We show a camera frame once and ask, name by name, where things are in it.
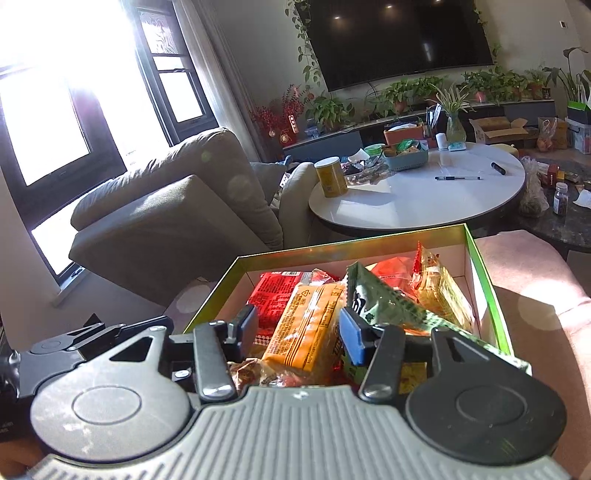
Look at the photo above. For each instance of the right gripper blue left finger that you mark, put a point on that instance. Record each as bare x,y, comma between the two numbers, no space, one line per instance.
242,331

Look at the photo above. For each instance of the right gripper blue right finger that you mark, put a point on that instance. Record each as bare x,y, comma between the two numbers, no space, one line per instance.
357,336

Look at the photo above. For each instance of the green chips bag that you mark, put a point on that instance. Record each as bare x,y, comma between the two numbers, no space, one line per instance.
405,331

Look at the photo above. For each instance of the red snack packet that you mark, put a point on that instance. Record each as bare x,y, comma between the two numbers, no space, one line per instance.
271,295

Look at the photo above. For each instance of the orange snack packet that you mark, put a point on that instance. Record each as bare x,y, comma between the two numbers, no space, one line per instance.
305,337

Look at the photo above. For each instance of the clear bread cake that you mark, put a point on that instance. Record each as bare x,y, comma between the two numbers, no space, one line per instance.
437,291

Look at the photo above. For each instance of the green cardboard box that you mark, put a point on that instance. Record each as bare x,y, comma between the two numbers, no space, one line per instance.
455,246

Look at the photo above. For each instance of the beige sofa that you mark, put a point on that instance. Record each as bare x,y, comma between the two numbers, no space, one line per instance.
188,214

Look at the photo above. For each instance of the yellow snack canister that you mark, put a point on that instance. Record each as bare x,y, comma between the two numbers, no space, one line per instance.
331,177

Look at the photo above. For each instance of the white round coffee table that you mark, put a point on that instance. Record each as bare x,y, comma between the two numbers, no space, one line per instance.
470,186

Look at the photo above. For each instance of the blue snack basket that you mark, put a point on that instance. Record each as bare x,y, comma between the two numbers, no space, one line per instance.
406,155

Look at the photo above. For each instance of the dark marble round table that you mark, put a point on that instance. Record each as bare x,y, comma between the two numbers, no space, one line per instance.
552,208

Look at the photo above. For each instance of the cardboard box on floor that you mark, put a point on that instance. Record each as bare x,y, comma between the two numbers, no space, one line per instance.
496,130

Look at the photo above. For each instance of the glass vase with plant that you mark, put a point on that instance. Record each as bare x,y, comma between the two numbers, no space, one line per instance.
453,101

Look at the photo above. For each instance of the black wall television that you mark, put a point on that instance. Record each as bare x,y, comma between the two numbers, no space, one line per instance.
356,42

